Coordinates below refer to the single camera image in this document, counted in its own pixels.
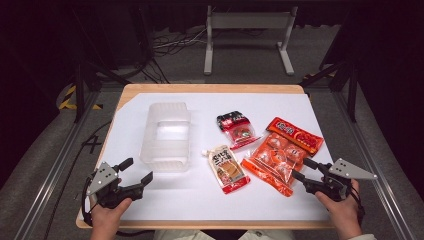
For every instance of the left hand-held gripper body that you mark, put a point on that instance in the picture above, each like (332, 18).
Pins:
(106, 190)

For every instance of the black stand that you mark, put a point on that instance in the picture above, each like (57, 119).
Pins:
(351, 90)
(79, 90)

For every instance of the person's light trousers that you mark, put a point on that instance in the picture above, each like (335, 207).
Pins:
(266, 235)

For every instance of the person's right hand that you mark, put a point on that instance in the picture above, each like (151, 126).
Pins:
(345, 213)

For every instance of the white table mat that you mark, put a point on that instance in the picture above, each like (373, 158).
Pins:
(200, 203)

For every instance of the grey metal stand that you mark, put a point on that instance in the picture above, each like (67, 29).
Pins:
(250, 20)

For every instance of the person's left hand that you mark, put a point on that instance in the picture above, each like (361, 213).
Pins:
(106, 216)

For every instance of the aluminium rail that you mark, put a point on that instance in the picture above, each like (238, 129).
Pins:
(50, 183)
(376, 160)

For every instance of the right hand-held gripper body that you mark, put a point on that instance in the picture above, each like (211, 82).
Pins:
(333, 186)

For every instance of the beige sauce pouch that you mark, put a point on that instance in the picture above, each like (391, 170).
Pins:
(228, 170)

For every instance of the large orange snack packet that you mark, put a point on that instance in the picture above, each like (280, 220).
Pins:
(276, 156)

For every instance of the clear plastic container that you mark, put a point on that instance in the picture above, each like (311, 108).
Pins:
(165, 133)

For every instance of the small black and red packet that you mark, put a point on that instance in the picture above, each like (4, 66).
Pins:
(237, 131)

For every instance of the yellow and black floor tape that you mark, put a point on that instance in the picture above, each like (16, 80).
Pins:
(66, 100)

